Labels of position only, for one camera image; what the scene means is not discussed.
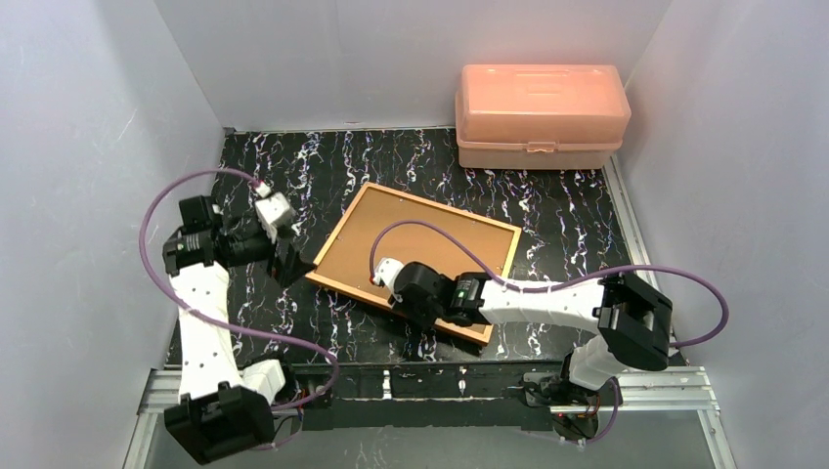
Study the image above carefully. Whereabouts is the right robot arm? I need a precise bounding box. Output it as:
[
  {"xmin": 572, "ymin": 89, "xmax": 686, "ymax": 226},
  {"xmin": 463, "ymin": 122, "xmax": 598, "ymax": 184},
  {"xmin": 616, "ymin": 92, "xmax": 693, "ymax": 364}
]
[{"xmin": 371, "ymin": 258, "xmax": 673, "ymax": 407}]

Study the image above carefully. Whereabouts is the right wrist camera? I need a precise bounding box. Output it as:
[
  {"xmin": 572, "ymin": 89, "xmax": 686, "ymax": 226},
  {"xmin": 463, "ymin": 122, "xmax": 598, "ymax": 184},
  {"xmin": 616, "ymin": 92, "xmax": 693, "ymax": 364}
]
[{"xmin": 371, "ymin": 257, "xmax": 405, "ymax": 291}]

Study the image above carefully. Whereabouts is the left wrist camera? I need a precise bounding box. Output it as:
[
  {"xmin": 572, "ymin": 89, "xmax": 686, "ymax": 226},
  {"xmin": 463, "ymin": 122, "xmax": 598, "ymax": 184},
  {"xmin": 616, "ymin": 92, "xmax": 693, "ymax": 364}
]
[{"xmin": 254, "ymin": 192, "xmax": 295, "ymax": 244}]

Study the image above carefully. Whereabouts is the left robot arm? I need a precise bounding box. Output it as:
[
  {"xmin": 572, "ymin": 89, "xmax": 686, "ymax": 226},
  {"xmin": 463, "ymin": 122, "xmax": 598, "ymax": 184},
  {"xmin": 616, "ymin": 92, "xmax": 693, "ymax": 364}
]
[{"xmin": 162, "ymin": 192, "xmax": 314, "ymax": 465}]

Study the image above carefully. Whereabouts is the aluminium rail base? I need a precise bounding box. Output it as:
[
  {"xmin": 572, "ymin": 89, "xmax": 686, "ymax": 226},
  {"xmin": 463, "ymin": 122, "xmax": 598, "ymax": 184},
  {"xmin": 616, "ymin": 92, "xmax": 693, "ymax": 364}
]
[{"xmin": 137, "ymin": 365, "xmax": 721, "ymax": 418}]

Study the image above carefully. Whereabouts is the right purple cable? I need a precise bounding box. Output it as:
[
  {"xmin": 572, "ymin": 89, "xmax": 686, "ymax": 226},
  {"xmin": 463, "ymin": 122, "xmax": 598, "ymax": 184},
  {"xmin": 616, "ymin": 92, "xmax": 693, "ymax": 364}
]
[{"xmin": 368, "ymin": 220, "xmax": 730, "ymax": 448}]

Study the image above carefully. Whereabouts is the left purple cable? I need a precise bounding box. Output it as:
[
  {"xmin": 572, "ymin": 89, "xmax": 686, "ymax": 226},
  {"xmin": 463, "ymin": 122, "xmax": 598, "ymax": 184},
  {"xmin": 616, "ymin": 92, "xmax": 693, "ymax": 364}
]
[{"xmin": 138, "ymin": 168, "xmax": 340, "ymax": 451}]

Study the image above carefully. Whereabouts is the brown backing board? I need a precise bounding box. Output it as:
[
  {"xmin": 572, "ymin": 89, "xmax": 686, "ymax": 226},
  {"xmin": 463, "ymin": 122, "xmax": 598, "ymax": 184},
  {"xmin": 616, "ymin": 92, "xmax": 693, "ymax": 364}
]
[{"xmin": 314, "ymin": 188, "xmax": 517, "ymax": 339}]

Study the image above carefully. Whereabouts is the wooden picture frame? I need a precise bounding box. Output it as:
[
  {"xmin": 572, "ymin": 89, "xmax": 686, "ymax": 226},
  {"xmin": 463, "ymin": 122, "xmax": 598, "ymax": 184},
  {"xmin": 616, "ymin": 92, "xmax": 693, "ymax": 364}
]
[{"xmin": 304, "ymin": 181, "xmax": 523, "ymax": 348}]

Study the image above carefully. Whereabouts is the pink plastic storage box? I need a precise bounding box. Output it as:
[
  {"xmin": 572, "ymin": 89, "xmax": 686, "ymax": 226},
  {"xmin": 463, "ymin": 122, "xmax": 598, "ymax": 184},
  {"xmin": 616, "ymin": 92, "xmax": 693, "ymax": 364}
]
[{"xmin": 455, "ymin": 64, "xmax": 632, "ymax": 170}]

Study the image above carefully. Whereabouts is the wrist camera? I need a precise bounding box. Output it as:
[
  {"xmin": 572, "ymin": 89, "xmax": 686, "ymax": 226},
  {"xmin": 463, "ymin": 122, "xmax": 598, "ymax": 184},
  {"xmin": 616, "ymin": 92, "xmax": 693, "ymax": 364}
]
[
  {"xmin": 254, "ymin": 192, "xmax": 295, "ymax": 244},
  {"xmin": 371, "ymin": 257, "xmax": 405, "ymax": 291}
]

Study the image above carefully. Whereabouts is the purple cable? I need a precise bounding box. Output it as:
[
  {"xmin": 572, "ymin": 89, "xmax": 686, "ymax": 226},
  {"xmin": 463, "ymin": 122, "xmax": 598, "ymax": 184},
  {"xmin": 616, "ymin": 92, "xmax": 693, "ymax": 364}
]
[
  {"xmin": 368, "ymin": 220, "xmax": 730, "ymax": 448},
  {"xmin": 138, "ymin": 168, "xmax": 340, "ymax": 451}
]

